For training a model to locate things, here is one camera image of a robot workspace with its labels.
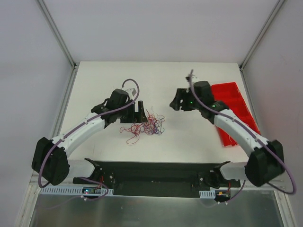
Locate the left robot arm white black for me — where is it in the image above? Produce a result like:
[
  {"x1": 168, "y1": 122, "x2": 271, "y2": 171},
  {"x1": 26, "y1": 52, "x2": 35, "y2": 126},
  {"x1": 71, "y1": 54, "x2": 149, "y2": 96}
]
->
[{"x1": 32, "y1": 88, "x2": 147, "y2": 188}]

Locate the right white cable duct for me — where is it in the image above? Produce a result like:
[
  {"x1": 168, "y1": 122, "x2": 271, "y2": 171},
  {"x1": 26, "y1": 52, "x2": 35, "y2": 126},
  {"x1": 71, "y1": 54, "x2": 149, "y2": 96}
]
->
[{"x1": 199, "y1": 190, "x2": 216, "y2": 199}]

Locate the red plastic compartment bin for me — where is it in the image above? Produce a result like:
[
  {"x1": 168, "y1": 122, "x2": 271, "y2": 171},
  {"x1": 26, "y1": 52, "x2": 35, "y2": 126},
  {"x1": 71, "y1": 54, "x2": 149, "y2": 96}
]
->
[{"x1": 211, "y1": 82, "x2": 260, "y2": 134}]

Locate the left white cable duct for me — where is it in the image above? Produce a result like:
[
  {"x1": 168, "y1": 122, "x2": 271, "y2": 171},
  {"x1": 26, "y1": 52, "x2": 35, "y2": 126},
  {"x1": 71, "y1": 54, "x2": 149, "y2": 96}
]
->
[{"x1": 40, "y1": 186, "x2": 114, "y2": 196}]

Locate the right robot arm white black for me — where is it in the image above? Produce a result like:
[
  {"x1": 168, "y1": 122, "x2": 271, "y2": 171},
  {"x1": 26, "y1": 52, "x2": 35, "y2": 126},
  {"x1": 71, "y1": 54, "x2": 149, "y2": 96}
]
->
[{"x1": 170, "y1": 81, "x2": 285, "y2": 187}]

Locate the white cable duct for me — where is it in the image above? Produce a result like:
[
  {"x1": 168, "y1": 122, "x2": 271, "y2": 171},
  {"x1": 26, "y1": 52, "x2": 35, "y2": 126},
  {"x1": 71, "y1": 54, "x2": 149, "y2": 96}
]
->
[
  {"x1": 40, "y1": 186, "x2": 114, "y2": 196},
  {"x1": 199, "y1": 190, "x2": 216, "y2": 199}
]

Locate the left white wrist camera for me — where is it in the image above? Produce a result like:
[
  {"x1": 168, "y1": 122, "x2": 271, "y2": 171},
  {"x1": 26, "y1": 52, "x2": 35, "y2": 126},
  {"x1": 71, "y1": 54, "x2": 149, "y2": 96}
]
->
[{"x1": 122, "y1": 88, "x2": 137, "y2": 99}]

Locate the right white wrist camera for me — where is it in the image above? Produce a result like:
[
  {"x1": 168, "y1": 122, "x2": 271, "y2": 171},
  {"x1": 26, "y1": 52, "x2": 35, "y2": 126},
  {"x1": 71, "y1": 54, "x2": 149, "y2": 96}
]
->
[{"x1": 186, "y1": 74, "x2": 199, "y2": 83}]

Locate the red wire bundle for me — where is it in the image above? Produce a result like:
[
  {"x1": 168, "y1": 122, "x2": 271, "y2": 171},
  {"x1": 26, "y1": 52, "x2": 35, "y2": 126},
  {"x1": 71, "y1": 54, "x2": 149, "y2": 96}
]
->
[{"x1": 119, "y1": 107, "x2": 166, "y2": 145}]

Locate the left aluminium frame post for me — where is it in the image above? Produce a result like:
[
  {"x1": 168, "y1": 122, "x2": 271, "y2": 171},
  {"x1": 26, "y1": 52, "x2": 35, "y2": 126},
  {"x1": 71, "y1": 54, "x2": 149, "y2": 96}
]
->
[{"x1": 35, "y1": 0, "x2": 77, "y2": 69}]

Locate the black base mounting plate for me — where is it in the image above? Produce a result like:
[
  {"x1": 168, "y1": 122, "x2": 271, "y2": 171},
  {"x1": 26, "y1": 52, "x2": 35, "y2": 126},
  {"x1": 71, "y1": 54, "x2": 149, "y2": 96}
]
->
[{"x1": 87, "y1": 160, "x2": 241, "y2": 198}]

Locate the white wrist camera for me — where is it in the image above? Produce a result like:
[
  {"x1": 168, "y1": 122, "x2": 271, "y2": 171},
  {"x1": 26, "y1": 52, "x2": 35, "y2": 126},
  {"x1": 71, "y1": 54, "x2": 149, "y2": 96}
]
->
[
  {"x1": 122, "y1": 88, "x2": 137, "y2": 99},
  {"x1": 186, "y1": 74, "x2": 199, "y2": 83}
]

